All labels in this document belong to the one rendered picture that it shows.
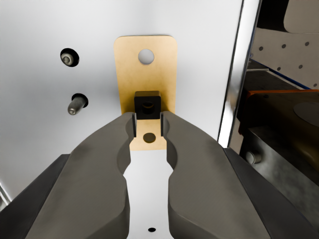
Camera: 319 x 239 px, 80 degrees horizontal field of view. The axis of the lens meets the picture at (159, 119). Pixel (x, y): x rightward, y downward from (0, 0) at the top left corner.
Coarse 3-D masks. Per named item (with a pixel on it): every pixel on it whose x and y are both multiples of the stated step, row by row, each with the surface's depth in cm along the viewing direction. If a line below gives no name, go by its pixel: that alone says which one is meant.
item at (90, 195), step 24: (120, 120) 10; (96, 144) 9; (120, 144) 9; (72, 168) 7; (96, 168) 7; (120, 168) 9; (72, 192) 6; (96, 192) 6; (120, 192) 6; (48, 216) 6; (72, 216) 6; (96, 216) 6; (120, 216) 6
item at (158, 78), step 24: (120, 48) 11; (144, 48) 11; (168, 48) 11; (120, 72) 12; (144, 72) 12; (168, 72) 12; (120, 96) 13; (144, 96) 12; (168, 96) 13; (144, 120) 14; (144, 144) 15
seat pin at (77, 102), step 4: (76, 96) 13; (80, 96) 13; (84, 96) 14; (76, 100) 13; (80, 100) 13; (84, 100) 14; (72, 104) 12; (76, 104) 12; (80, 104) 13; (84, 104) 14; (68, 108) 12; (72, 108) 12; (76, 108) 12; (80, 108) 13; (68, 112) 12; (72, 112) 12; (76, 112) 12
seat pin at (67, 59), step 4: (68, 52) 12; (72, 52) 12; (76, 52) 12; (64, 56) 12; (68, 56) 12; (72, 56) 12; (76, 56) 12; (64, 60) 12; (68, 60) 12; (72, 60) 12; (76, 60) 12; (68, 64) 12
